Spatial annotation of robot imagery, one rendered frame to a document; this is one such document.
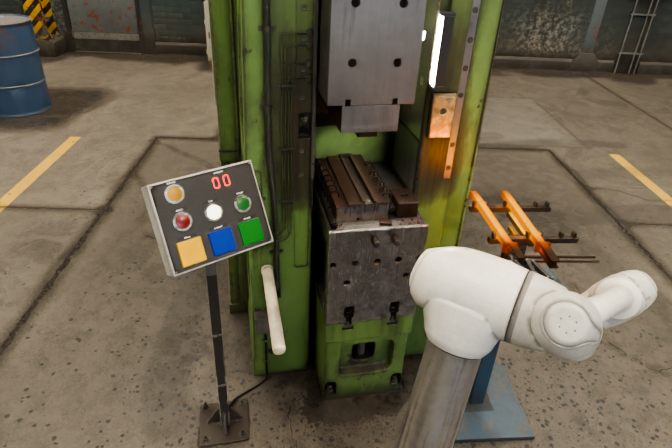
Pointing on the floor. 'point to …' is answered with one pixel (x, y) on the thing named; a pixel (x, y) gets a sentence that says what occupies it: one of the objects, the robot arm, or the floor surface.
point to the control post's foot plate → (208, 431)
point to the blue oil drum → (21, 69)
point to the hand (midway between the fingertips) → (515, 255)
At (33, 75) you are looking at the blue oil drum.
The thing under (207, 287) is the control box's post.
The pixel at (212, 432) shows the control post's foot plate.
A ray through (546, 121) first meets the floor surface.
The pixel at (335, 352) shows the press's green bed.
